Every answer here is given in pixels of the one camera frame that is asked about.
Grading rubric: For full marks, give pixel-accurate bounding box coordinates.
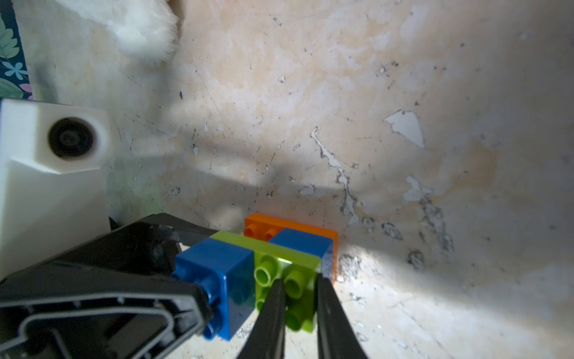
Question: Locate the white teddy bear pink shirt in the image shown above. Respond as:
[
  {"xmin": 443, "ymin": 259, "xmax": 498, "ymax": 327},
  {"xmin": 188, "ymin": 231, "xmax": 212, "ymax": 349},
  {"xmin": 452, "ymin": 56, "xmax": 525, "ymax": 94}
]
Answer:
[{"xmin": 58, "ymin": 0, "xmax": 179, "ymax": 64}]

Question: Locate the small blue lego brick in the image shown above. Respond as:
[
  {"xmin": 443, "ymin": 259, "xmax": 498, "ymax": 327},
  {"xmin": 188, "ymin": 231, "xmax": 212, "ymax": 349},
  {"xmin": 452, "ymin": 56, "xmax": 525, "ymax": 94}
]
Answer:
[
  {"xmin": 268, "ymin": 228, "xmax": 338, "ymax": 281},
  {"xmin": 172, "ymin": 238, "xmax": 255, "ymax": 341}
]

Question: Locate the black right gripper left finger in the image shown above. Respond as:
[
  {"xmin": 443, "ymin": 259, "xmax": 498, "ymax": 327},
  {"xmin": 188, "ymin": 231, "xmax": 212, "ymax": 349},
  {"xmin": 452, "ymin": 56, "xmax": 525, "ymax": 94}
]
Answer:
[{"xmin": 237, "ymin": 279, "xmax": 286, "ymax": 359}]

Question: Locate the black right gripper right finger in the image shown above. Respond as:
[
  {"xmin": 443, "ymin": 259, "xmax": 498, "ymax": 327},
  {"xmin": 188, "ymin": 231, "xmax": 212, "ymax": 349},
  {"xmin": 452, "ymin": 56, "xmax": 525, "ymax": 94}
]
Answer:
[{"xmin": 315, "ymin": 275, "xmax": 367, "ymax": 359}]

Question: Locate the orange lego brick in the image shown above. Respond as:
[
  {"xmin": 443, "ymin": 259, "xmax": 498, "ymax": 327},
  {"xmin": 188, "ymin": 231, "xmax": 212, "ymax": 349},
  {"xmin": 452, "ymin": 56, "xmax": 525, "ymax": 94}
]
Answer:
[{"xmin": 243, "ymin": 214, "xmax": 339, "ymax": 283}]

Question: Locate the green lego brick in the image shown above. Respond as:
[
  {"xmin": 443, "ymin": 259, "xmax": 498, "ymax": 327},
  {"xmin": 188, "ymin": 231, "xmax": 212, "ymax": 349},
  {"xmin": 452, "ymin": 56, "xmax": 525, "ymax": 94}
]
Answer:
[{"xmin": 211, "ymin": 231, "xmax": 321, "ymax": 333}]

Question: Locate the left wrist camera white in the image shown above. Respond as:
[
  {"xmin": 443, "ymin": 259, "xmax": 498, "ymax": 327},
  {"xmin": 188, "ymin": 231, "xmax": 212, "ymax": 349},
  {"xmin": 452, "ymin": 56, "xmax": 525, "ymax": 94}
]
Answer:
[{"xmin": 1, "ymin": 99, "xmax": 113, "ymax": 278}]

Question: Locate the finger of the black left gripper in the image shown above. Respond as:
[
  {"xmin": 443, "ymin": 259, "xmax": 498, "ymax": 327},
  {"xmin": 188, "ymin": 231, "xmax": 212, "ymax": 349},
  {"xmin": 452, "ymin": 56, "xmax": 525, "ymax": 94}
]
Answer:
[
  {"xmin": 42, "ymin": 213, "xmax": 217, "ymax": 274},
  {"xmin": 1, "ymin": 262, "xmax": 213, "ymax": 358}
]

